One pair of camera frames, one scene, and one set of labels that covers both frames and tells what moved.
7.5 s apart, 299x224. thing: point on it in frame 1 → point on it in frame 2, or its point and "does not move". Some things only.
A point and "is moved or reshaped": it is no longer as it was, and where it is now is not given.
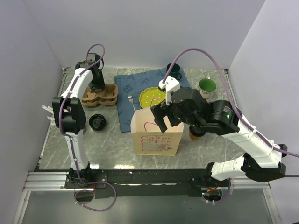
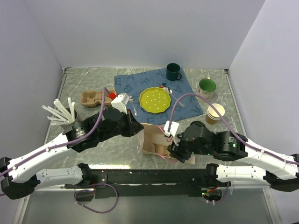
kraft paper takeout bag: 149,139 is moved or reshaped
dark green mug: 175,72 does not move
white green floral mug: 207,87 does not move
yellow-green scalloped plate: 151,96 does not move
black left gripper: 101,85 → 133,125
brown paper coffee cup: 193,137 is moved or reshaped
